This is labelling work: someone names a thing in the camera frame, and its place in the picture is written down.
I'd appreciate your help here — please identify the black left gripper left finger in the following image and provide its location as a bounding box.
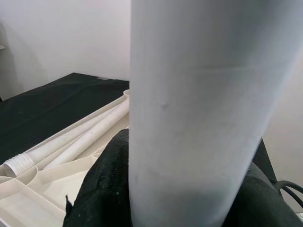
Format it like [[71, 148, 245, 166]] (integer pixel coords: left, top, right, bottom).
[[63, 129, 133, 227]]

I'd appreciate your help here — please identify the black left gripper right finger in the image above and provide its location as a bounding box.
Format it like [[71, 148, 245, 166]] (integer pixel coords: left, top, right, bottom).
[[223, 165, 298, 227]]

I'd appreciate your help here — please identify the white plastic table leg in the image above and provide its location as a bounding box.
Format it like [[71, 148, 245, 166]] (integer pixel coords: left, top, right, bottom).
[[127, 0, 303, 227], [44, 111, 130, 170], [3, 101, 130, 177]]

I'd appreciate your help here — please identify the white plastic children table top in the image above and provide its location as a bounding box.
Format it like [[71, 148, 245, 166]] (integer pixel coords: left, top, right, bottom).
[[0, 89, 133, 227]]

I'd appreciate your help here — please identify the black tablecloth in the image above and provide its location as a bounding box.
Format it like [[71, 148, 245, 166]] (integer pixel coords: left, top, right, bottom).
[[0, 72, 277, 184]]

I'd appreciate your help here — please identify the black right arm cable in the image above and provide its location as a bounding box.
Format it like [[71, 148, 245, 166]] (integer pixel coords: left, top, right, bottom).
[[274, 180, 303, 204]]

